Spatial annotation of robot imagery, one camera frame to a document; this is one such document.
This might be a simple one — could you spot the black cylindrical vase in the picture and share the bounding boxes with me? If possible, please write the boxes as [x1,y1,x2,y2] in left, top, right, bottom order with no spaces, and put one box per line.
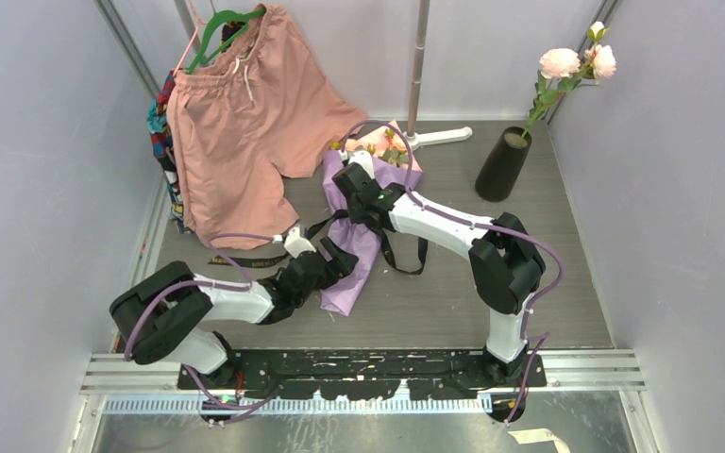
[475,126,532,202]

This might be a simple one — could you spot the aluminium rail frame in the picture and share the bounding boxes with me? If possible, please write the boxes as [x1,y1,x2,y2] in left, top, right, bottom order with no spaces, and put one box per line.
[68,349,660,452]

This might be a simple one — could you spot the pink artificial rose stem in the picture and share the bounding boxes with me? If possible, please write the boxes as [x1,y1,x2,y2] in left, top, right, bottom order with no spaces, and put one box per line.
[519,21,617,144]

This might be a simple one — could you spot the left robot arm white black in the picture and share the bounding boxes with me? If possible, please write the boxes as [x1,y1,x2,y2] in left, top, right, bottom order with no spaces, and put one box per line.
[109,228,358,374]

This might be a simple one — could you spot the pink shorts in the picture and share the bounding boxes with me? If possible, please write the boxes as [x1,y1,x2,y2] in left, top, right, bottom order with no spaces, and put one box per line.
[167,4,365,250]

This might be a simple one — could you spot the purple paper flower bouquet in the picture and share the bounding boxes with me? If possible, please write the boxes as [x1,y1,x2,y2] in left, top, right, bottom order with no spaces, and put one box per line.
[321,121,423,316]

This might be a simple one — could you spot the pink clothes hanger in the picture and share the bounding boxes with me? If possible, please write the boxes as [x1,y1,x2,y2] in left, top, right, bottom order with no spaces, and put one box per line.
[172,0,206,77]

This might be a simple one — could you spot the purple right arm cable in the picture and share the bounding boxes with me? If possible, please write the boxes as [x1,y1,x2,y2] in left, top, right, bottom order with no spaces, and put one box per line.
[337,120,567,427]

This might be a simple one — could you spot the colourful patterned garment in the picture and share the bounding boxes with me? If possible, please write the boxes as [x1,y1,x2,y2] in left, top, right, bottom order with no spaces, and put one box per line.
[146,71,192,233]

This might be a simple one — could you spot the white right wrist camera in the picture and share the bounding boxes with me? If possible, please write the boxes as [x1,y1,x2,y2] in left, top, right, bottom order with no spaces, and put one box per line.
[348,150,376,179]

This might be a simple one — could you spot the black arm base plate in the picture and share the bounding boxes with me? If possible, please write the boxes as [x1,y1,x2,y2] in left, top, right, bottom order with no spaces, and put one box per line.
[177,349,547,401]

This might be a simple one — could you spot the black ribbon gold lettering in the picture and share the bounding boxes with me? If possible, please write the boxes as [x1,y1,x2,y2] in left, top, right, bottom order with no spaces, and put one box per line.
[207,209,430,277]

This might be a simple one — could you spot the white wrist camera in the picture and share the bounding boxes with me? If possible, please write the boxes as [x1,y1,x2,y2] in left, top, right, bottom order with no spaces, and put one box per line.
[348,150,376,179]
[283,225,316,258]

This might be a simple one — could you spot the green clothes hanger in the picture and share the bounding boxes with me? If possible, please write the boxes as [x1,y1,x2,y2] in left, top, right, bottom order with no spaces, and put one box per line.
[185,6,266,74]

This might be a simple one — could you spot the white clothes rack stand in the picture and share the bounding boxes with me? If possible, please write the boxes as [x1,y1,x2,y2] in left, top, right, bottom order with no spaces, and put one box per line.
[406,0,473,149]

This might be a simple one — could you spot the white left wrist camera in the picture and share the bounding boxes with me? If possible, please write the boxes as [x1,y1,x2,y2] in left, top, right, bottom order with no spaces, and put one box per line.
[283,225,316,258]

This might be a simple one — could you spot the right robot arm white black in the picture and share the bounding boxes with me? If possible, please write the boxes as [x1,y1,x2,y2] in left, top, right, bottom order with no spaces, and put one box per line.
[332,163,546,367]

